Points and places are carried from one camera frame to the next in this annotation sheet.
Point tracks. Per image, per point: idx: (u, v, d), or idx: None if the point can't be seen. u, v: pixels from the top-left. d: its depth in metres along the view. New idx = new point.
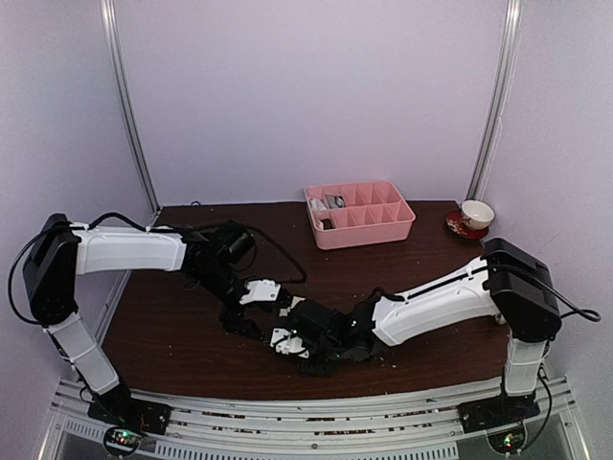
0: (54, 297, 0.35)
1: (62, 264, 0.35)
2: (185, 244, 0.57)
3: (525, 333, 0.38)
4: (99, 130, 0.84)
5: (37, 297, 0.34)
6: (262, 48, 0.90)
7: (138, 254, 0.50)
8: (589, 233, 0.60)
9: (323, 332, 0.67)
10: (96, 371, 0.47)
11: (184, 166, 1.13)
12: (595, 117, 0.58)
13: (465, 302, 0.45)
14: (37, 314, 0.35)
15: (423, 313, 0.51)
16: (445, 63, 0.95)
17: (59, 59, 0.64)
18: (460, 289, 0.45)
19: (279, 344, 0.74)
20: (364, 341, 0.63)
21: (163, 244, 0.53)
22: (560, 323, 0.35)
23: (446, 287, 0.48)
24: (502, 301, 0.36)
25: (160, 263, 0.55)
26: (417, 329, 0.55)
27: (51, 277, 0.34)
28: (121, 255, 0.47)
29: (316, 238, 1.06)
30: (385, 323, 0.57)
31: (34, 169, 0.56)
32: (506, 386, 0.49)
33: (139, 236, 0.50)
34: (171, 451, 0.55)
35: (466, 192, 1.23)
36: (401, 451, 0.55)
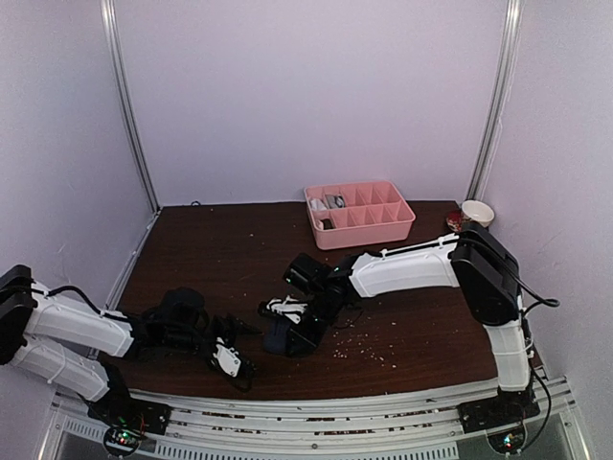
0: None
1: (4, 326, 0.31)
2: (132, 338, 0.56)
3: (477, 310, 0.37)
4: (99, 130, 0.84)
5: None
6: (262, 49, 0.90)
7: (92, 334, 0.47)
8: (588, 233, 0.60)
9: (309, 281, 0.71)
10: (83, 382, 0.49)
11: (184, 166, 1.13)
12: (595, 117, 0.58)
13: (431, 267, 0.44)
14: None
15: (395, 270, 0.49)
16: (445, 63, 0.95)
17: (58, 57, 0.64)
18: (428, 255, 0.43)
19: (273, 306, 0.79)
20: (340, 286, 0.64)
21: (113, 332, 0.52)
22: (511, 304, 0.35)
23: (419, 252, 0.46)
24: (459, 271, 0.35)
25: (102, 346, 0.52)
26: (386, 286, 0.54)
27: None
28: (73, 332, 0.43)
29: (316, 238, 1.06)
30: (361, 270, 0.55)
31: (35, 169, 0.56)
32: (500, 379, 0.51)
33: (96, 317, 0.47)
34: (171, 451, 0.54)
35: (467, 192, 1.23)
36: (401, 451, 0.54)
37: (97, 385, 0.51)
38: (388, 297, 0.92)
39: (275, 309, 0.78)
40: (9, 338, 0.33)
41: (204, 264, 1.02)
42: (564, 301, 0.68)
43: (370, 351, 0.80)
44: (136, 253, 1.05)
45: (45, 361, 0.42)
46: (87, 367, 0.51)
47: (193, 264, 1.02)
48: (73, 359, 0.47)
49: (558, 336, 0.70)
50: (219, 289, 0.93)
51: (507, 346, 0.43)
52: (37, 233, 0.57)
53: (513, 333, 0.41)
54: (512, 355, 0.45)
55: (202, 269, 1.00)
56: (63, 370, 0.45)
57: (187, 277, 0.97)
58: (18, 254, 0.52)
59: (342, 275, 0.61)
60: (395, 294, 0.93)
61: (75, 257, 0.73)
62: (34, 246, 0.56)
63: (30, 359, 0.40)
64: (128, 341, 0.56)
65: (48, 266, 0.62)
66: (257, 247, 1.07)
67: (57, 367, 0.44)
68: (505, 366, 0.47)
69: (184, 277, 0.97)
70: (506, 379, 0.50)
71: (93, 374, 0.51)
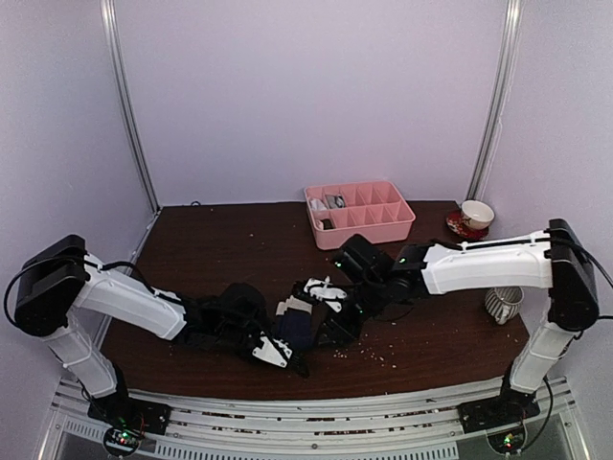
0: (34, 320, 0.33)
1: (50, 296, 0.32)
2: (184, 321, 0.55)
3: (558, 312, 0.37)
4: (99, 131, 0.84)
5: (20, 313, 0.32)
6: (262, 48, 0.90)
7: (145, 311, 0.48)
8: (589, 234, 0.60)
9: (367, 268, 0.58)
10: (95, 378, 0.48)
11: (184, 165, 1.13)
12: (595, 118, 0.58)
13: (528, 267, 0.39)
14: (21, 325, 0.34)
15: (473, 267, 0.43)
16: (445, 63, 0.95)
17: (58, 57, 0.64)
18: (521, 252, 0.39)
19: (314, 288, 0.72)
20: (408, 281, 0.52)
21: (165, 313, 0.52)
22: (598, 310, 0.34)
23: (504, 249, 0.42)
24: (556, 272, 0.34)
25: (153, 328, 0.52)
26: (457, 285, 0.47)
27: (37, 304, 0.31)
28: (123, 308, 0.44)
29: (316, 238, 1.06)
30: (440, 265, 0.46)
31: (35, 169, 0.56)
32: (513, 379, 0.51)
33: (149, 298, 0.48)
34: (171, 451, 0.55)
35: (467, 192, 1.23)
36: (401, 451, 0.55)
37: (107, 383, 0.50)
38: None
39: (314, 293, 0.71)
40: (52, 314, 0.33)
41: (205, 264, 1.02)
42: None
43: (370, 351, 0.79)
44: (136, 253, 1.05)
45: (71, 347, 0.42)
46: (105, 363, 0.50)
47: (194, 264, 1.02)
48: (95, 352, 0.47)
49: None
50: (218, 289, 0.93)
51: (546, 352, 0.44)
52: (36, 234, 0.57)
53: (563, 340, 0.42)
54: (546, 361, 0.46)
55: (202, 270, 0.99)
56: (83, 360, 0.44)
57: (187, 277, 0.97)
58: (18, 254, 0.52)
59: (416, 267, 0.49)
60: None
61: None
62: (34, 246, 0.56)
63: (61, 340, 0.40)
64: (179, 323, 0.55)
65: None
66: (257, 247, 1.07)
67: (79, 356, 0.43)
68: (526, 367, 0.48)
69: (185, 278, 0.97)
70: (518, 379, 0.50)
71: (107, 372, 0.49)
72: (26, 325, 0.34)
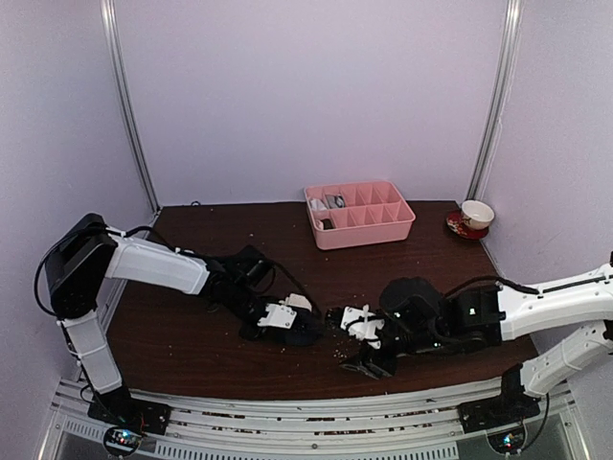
0: (69, 296, 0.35)
1: (87, 265, 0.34)
2: (207, 271, 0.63)
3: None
4: (99, 130, 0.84)
5: (59, 292, 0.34)
6: (261, 48, 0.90)
7: (170, 268, 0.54)
8: (589, 234, 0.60)
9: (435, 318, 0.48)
10: (104, 370, 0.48)
11: (184, 165, 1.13)
12: (595, 119, 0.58)
13: (605, 306, 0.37)
14: (58, 307, 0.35)
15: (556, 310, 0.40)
16: (446, 63, 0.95)
17: (58, 58, 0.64)
18: (598, 292, 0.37)
19: (351, 327, 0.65)
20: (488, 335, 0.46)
21: (190, 267, 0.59)
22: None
23: (581, 289, 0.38)
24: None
25: (181, 284, 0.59)
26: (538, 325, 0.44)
27: (78, 275, 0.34)
28: (152, 267, 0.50)
29: (317, 238, 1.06)
30: (516, 315, 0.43)
31: (35, 169, 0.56)
32: (530, 383, 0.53)
33: (171, 256, 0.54)
34: (171, 451, 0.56)
35: (467, 192, 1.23)
36: (401, 451, 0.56)
37: (118, 374, 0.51)
38: None
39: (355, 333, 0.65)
40: (87, 287, 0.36)
41: None
42: None
43: None
44: None
45: (95, 330, 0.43)
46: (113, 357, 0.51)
47: None
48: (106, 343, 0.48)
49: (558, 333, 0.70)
50: None
51: (572, 364, 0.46)
52: (36, 234, 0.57)
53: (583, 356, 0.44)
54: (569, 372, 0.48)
55: None
56: (100, 349, 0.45)
57: None
58: (18, 255, 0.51)
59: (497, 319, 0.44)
60: None
61: None
62: (34, 246, 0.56)
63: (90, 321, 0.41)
64: (203, 274, 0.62)
65: None
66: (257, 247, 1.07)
67: (98, 341, 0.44)
68: (547, 375, 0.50)
69: None
70: (535, 386, 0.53)
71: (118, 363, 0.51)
72: (60, 304, 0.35)
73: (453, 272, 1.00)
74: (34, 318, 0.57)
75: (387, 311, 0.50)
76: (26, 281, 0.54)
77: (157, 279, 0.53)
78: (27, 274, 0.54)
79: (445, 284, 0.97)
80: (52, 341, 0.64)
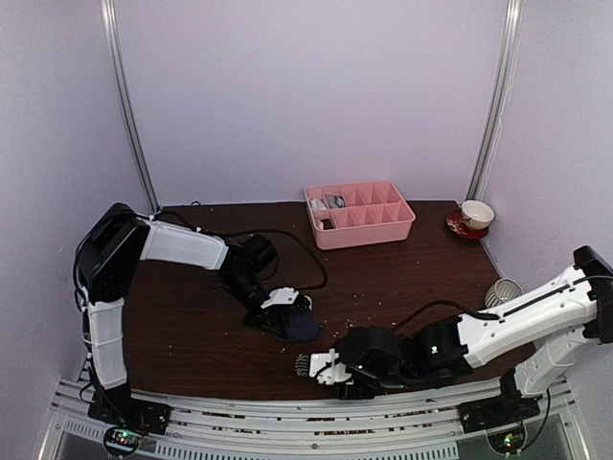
0: (110, 278, 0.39)
1: (126, 247, 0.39)
2: (227, 247, 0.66)
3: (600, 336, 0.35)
4: (99, 131, 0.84)
5: (102, 273, 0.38)
6: (261, 48, 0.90)
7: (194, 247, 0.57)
8: (589, 233, 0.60)
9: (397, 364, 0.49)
10: (115, 364, 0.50)
11: (184, 165, 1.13)
12: (595, 119, 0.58)
13: (569, 315, 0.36)
14: (99, 288, 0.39)
15: (520, 333, 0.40)
16: (446, 63, 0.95)
17: (58, 58, 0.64)
18: (563, 303, 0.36)
19: (320, 373, 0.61)
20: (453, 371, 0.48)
21: (212, 244, 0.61)
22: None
23: (545, 302, 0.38)
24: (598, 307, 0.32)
25: (205, 260, 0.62)
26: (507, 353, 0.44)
27: (118, 257, 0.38)
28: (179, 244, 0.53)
29: (317, 238, 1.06)
30: (479, 345, 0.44)
31: (35, 170, 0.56)
32: (524, 386, 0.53)
33: (195, 234, 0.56)
34: (171, 451, 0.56)
35: (467, 192, 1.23)
36: (401, 451, 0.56)
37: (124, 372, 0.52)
38: (388, 298, 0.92)
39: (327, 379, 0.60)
40: (124, 269, 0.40)
41: None
42: None
43: None
44: None
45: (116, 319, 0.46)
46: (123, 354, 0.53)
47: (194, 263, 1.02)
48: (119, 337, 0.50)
49: None
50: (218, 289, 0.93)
51: (560, 364, 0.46)
52: (36, 234, 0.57)
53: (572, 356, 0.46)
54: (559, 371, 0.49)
55: (201, 270, 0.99)
56: (115, 340, 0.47)
57: (187, 277, 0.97)
58: (17, 255, 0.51)
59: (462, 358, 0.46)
60: (395, 294, 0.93)
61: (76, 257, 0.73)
62: (33, 246, 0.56)
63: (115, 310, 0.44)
64: (224, 250, 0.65)
65: (47, 265, 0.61)
66: None
67: (116, 332, 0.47)
68: (540, 378, 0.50)
69: (186, 278, 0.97)
70: (531, 388, 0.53)
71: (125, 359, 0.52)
72: (102, 285, 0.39)
73: (453, 271, 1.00)
74: (34, 318, 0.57)
75: (349, 364, 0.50)
76: (26, 281, 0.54)
77: (184, 256, 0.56)
78: (26, 274, 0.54)
79: (445, 284, 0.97)
80: (52, 341, 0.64)
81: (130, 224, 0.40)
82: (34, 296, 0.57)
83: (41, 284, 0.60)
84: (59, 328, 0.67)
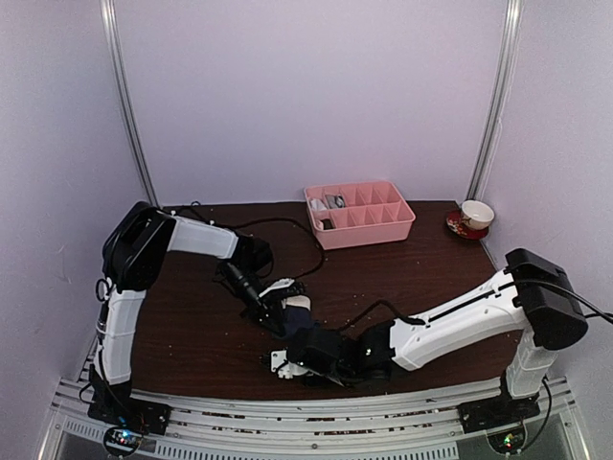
0: (142, 268, 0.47)
1: (160, 238, 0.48)
2: (237, 238, 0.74)
3: (544, 337, 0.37)
4: (99, 132, 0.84)
5: (139, 261, 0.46)
6: (261, 49, 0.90)
7: (210, 239, 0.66)
8: (589, 233, 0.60)
9: (334, 361, 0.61)
10: (122, 360, 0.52)
11: (184, 165, 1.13)
12: (595, 119, 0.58)
13: (492, 321, 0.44)
14: (134, 276, 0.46)
15: (445, 335, 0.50)
16: (446, 63, 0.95)
17: (58, 58, 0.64)
18: (487, 310, 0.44)
19: (281, 369, 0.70)
20: (383, 370, 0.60)
21: (223, 236, 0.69)
22: (584, 327, 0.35)
23: (471, 309, 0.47)
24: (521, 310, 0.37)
25: (218, 250, 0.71)
26: (435, 354, 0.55)
27: (152, 245, 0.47)
28: (195, 236, 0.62)
29: (317, 239, 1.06)
30: (405, 349, 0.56)
31: (35, 170, 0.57)
32: (511, 389, 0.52)
33: (209, 227, 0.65)
34: (171, 451, 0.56)
35: (467, 192, 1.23)
36: (401, 451, 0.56)
37: (126, 372, 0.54)
38: (388, 298, 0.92)
39: (283, 374, 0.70)
40: (153, 258, 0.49)
41: (205, 264, 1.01)
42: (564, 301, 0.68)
43: None
44: None
45: (131, 313, 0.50)
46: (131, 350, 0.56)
47: (193, 263, 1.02)
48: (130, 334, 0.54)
49: None
50: (218, 290, 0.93)
51: (530, 369, 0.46)
52: (36, 234, 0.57)
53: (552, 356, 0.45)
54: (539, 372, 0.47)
55: (202, 270, 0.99)
56: (126, 334, 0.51)
57: (187, 277, 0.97)
58: (18, 255, 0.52)
59: (383, 359, 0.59)
60: (395, 294, 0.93)
61: (76, 257, 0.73)
62: (33, 246, 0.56)
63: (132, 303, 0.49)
64: (235, 241, 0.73)
65: (47, 265, 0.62)
66: None
67: (128, 327, 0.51)
68: (521, 379, 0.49)
69: (186, 278, 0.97)
70: (516, 390, 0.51)
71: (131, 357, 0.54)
72: (136, 273, 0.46)
73: (453, 272, 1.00)
74: (34, 318, 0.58)
75: (294, 359, 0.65)
76: (26, 281, 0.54)
77: (199, 246, 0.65)
78: (27, 274, 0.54)
79: (445, 284, 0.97)
80: (53, 342, 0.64)
81: (159, 219, 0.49)
82: (34, 296, 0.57)
83: (41, 284, 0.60)
84: (59, 328, 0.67)
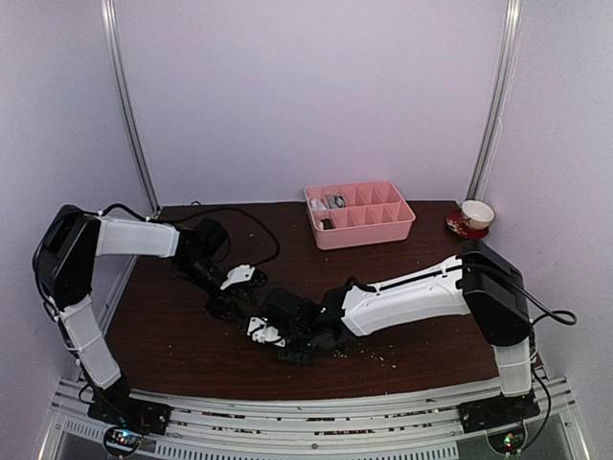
0: (70, 281, 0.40)
1: (84, 244, 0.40)
2: (177, 233, 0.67)
3: (491, 333, 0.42)
4: (99, 133, 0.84)
5: (61, 278, 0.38)
6: (261, 48, 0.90)
7: (147, 238, 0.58)
8: (589, 234, 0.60)
9: (292, 319, 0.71)
10: (100, 363, 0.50)
11: (183, 164, 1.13)
12: (596, 118, 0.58)
13: (435, 297, 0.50)
14: (63, 293, 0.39)
15: (391, 305, 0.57)
16: (444, 64, 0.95)
17: (57, 59, 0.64)
18: (432, 286, 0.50)
19: (256, 333, 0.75)
20: (332, 330, 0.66)
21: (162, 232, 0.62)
22: (528, 324, 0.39)
23: (420, 284, 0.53)
24: (472, 301, 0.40)
25: (156, 250, 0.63)
26: (379, 321, 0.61)
27: (75, 257, 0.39)
28: (130, 238, 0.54)
29: (317, 239, 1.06)
30: (353, 311, 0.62)
31: (36, 171, 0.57)
32: (502, 386, 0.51)
33: (145, 225, 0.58)
34: (171, 451, 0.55)
35: (467, 192, 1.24)
36: (401, 451, 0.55)
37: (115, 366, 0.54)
38: None
39: (255, 336, 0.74)
40: (81, 268, 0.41)
41: None
42: (564, 302, 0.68)
43: (369, 351, 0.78)
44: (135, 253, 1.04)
45: (87, 320, 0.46)
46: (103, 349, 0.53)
47: None
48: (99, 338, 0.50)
49: (557, 336, 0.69)
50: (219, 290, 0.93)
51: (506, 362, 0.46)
52: (37, 235, 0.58)
53: (522, 346, 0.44)
54: (520, 366, 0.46)
55: None
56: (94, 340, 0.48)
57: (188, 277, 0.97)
58: (19, 254, 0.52)
59: (333, 317, 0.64)
60: None
61: None
62: (33, 245, 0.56)
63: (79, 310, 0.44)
64: (175, 237, 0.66)
65: None
66: (257, 247, 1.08)
67: (91, 333, 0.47)
68: (507, 375, 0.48)
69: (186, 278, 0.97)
70: (510, 386, 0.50)
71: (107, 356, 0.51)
72: (63, 289, 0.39)
73: None
74: (34, 317, 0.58)
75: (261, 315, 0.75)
76: (26, 281, 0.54)
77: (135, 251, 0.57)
78: (27, 273, 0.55)
79: None
80: (53, 341, 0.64)
81: (79, 224, 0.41)
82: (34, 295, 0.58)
83: None
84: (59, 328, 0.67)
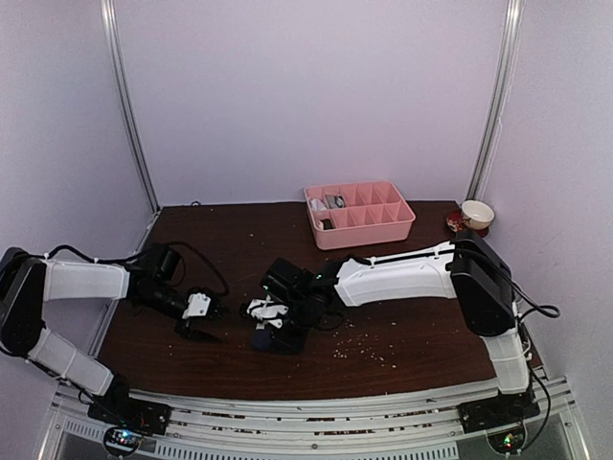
0: (19, 328, 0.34)
1: (32, 286, 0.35)
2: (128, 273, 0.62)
3: (473, 319, 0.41)
4: (100, 134, 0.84)
5: (11, 326, 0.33)
6: (261, 48, 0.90)
7: (97, 279, 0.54)
8: (589, 235, 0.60)
9: (288, 288, 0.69)
10: (88, 377, 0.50)
11: (183, 165, 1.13)
12: (596, 119, 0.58)
13: (425, 278, 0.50)
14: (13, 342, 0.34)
15: (384, 278, 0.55)
16: (445, 64, 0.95)
17: (58, 61, 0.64)
18: (423, 265, 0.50)
19: (254, 310, 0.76)
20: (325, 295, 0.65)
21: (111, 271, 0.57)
22: (508, 314, 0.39)
23: (414, 262, 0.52)
24: (458, 284, 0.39)
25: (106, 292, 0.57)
26: (373, 293, 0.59)
27: (23, 302, 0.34)
28: (81, 279, 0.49)
29: (316, 238, 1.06)
30: (348, 281, 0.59)
31: (35, 169, 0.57)
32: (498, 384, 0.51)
33: (97, 266, 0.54)
34: (171, 451, 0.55)
35: (467, 192, 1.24)
36: (401, 451, 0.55)
37: (103, 374, 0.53)
38: None
39: (253, 312, 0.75)
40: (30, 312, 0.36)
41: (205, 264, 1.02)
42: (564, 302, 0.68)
43: (369, 351, 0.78)
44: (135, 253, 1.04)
45: (60, 348, 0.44)
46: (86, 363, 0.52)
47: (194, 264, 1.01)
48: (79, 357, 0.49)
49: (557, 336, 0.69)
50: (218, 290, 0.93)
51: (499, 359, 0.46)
52: (37, 234, 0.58)
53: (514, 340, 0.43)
54: (513, 361, 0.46)
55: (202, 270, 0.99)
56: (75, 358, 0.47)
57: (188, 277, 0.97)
58: None
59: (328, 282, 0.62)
60: None
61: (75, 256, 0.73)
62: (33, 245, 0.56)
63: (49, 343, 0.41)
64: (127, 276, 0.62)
65: None
66: (257, 247, 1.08)
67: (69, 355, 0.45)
68: (504, 372, 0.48)
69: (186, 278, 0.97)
70: (506, 383, 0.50)
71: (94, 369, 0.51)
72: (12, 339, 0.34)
73: None
74: None
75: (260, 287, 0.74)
76: None
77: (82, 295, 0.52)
78: None
79: None
80: None
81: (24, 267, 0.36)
82: None
83: None
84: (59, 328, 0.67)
